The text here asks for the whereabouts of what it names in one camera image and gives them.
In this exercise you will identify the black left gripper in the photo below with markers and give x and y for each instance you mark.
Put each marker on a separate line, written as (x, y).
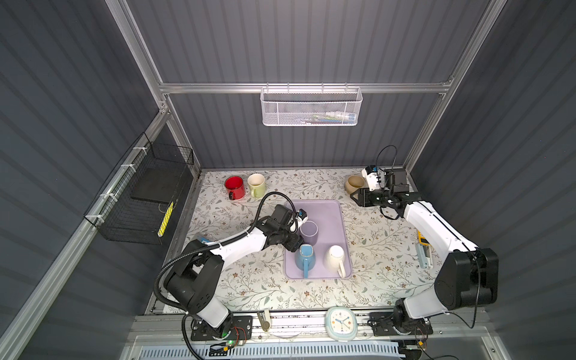
(295, 241)

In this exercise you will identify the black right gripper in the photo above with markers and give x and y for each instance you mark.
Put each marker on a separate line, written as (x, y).
(365, 197)

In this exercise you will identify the beige ceramic teapot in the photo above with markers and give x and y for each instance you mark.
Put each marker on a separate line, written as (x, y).
(353, 183)

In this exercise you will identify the purple mug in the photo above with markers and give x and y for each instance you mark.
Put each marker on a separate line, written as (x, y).
(309, 232)

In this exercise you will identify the blue mug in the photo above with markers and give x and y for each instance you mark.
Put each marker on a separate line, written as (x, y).
(305, 259)

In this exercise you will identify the light green mug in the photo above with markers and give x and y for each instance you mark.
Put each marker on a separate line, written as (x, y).
(257, 185)

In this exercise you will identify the red mug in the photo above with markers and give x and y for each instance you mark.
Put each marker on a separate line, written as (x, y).
(235, 187)

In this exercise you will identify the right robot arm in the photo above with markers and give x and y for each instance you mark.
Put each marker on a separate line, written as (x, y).
(469, 274)

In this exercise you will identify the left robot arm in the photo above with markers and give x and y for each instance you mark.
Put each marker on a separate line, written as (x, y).
(189, 281)

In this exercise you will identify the white mug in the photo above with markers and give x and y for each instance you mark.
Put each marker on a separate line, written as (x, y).
(334, 260)

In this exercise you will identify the lavender plastic tray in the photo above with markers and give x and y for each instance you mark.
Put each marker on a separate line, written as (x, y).
(327, 215)

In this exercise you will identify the mint alarm clock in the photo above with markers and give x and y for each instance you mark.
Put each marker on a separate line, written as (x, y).
(341, 324)

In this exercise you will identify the yellow marker in basket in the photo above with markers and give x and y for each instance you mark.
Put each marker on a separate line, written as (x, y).
(165, 221)

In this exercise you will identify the white wire basket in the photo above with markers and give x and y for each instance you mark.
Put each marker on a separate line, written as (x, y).
(310, 106)

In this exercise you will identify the black wire basket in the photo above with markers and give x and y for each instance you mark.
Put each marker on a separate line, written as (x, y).
(130, 208)

